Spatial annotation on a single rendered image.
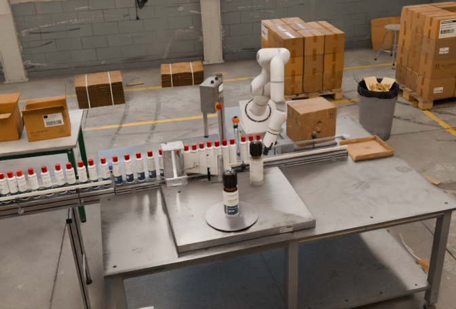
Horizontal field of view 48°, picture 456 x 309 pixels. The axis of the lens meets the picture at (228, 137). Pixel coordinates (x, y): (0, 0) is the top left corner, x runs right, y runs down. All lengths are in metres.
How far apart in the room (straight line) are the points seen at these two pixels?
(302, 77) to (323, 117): 3.01
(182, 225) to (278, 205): 0.59
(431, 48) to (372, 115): 1.32
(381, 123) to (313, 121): 2.12
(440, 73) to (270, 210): 4.18
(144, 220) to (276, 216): 0.79
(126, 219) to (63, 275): 1.19
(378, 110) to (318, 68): 1.39
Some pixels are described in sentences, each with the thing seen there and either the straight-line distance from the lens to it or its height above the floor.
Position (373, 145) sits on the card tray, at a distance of 4.00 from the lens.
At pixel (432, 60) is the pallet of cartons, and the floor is 0.65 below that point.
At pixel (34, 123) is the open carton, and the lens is 4.55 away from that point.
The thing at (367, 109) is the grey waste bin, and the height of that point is 0.38.
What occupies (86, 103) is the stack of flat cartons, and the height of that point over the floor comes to 0.07.
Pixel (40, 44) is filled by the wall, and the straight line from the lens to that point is 8.84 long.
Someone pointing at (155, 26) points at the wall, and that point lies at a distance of 8.66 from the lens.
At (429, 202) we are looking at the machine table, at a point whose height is 0.83.
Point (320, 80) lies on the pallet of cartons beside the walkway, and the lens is 6.96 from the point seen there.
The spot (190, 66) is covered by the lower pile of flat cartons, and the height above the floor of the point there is 0.20.
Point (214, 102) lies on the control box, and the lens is 3.36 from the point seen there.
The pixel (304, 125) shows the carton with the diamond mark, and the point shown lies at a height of 1.02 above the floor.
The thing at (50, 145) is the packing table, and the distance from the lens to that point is 4.47.
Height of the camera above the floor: 2.59
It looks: 25 degrees down
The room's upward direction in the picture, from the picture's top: 3 degrees counter-clockwise
